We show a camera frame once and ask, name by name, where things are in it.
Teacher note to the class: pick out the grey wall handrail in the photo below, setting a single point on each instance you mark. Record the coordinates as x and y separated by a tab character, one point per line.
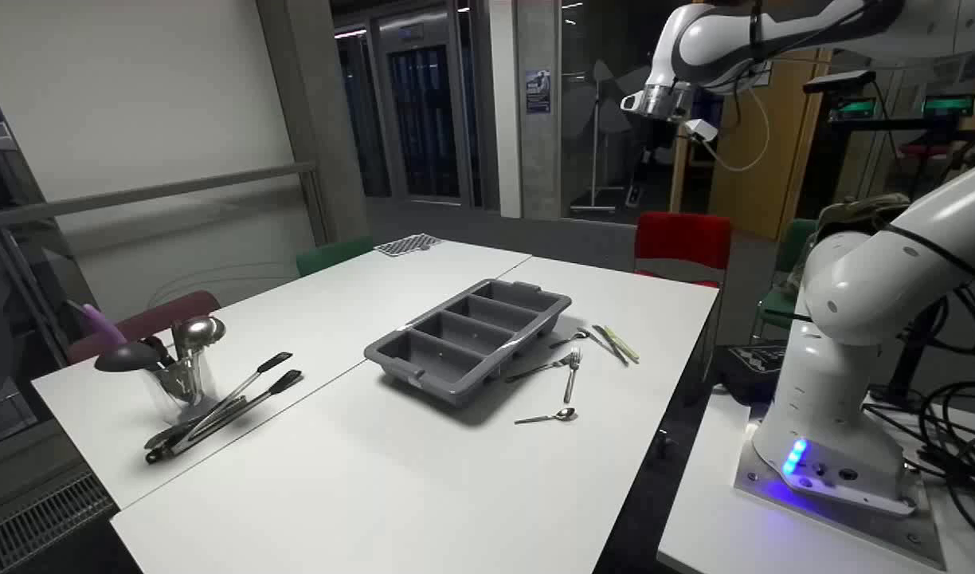
139	195

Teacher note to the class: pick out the metal utensil holder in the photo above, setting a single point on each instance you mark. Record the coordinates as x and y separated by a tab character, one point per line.
188	383

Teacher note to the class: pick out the dark red chair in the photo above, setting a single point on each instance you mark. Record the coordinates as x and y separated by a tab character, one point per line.
153	318

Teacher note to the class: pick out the black tipped metal tongs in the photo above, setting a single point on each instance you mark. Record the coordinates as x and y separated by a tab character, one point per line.
265	366
285	380

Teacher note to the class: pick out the small wall poster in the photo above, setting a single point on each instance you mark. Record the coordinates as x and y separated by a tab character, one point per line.
537	90

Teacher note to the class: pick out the black ladle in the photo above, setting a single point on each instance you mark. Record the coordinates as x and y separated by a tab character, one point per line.
124	356

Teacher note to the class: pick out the floor vent grille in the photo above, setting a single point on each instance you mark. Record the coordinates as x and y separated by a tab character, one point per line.
28	529

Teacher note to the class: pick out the grey plastic cutlery tray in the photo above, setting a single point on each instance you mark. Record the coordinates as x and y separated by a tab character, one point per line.
461	338

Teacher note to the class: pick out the black device green display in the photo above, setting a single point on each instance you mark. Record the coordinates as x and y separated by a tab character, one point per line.
951	102
859	106

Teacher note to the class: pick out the purple kitchen utensil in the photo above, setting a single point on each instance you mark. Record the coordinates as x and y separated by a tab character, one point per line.
98	324

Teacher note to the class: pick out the silver metal fork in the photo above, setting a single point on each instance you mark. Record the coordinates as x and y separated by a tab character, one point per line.
570	379

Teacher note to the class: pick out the dark glass door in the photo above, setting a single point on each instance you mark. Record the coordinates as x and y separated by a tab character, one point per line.
423	106

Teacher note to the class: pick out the black control box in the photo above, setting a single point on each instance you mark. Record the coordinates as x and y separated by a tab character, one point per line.
742	376

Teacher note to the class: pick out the black tripod pole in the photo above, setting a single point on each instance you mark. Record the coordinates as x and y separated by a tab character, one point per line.
917	361

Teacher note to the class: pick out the wooden door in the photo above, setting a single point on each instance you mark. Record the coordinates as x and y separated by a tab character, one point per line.
769	194

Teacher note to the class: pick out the grey bag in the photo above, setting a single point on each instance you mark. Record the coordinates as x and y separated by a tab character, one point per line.
864	211

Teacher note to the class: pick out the small silver spoon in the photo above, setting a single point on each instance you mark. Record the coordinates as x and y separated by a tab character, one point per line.
545	417

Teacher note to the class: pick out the silver table knife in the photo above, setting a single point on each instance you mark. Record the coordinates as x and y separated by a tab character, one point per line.
612	350

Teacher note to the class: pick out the bright red chair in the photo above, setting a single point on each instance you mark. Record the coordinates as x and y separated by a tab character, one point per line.
684	240

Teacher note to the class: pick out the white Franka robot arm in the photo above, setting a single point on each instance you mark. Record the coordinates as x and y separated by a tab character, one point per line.
859	299

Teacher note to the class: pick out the silver ladle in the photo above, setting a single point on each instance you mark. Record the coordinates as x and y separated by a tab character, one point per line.
199	332

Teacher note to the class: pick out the grey robot mounting plate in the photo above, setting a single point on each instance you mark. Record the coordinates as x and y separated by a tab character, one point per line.
889	530

